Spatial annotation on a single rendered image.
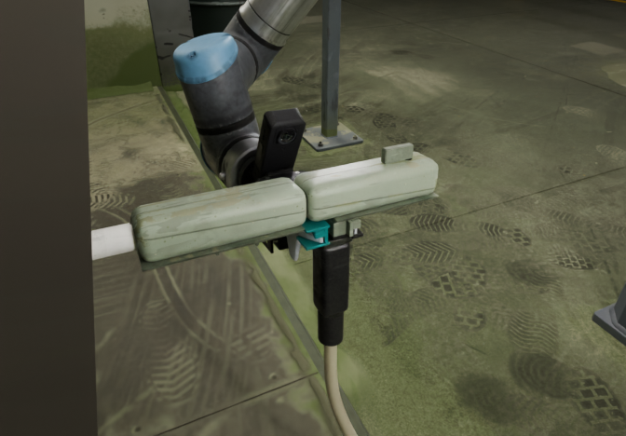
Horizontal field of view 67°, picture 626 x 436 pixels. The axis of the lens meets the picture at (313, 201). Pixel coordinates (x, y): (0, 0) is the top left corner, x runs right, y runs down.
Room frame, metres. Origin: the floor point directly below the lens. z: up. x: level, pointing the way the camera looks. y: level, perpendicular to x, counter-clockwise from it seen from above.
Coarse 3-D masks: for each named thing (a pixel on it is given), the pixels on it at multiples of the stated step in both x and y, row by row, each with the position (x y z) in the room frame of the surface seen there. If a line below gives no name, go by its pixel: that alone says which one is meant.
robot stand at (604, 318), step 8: (624, 288) 0.76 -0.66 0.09; (624, 296) 0.74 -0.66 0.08; (616, 304) 0.76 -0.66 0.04; (624, 304) 0.72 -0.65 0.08; (600, 312) 0.76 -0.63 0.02; (608, 312) 0.76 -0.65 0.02; (616, 312) 0.74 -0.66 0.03; (624, 312) 0.71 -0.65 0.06; (600, 320) 0.74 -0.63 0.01; (608, 320) 0.73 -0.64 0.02; (616, 320) 0.72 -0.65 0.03; (624, 320) 0.71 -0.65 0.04; (608, 328) 0.72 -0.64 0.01; (616, 328) 0.71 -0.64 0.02; (624, 328) 0.70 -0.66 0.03; (616, 336) 0.70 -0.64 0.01; (624, 336) 0.69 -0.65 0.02; (624, 344) 0.68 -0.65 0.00
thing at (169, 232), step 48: (240, 192) 0.37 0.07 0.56; (288, 192) 0.37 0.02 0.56; (336, 192) 0.39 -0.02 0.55; (384, 192) 0.41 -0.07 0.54; (432, 192) 0.45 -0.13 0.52; (96, 240) 0.31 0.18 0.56; (144, 240) 0.31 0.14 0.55; (192, 240) 0.32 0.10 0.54; (240, 240) 0.35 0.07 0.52; (336, 240) 0.39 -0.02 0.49; (336, 288) 0.38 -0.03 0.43; (336, 336) 0.38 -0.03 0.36
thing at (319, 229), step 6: (306, 222) 0.39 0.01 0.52; (312, 222) 0.39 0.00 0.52; (318, 222) 0.39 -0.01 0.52; (324, 222) 0.39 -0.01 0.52; (306, 228) 0.37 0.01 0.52; (312, 228) 0.37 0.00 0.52; (318, 228) 0.37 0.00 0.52; (324, 228) 0.38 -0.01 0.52; (318, 234) 0.37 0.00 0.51; (324, 234) 0.38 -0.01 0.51; (300, 240) 0.38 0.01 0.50; (306, 240) 0.38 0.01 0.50; (312, 240) 0.38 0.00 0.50; (324, 240) 0.38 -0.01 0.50; (306, 246) 0.37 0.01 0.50; (312, 246) 0.37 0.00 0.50; (318, 246) 0.37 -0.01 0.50
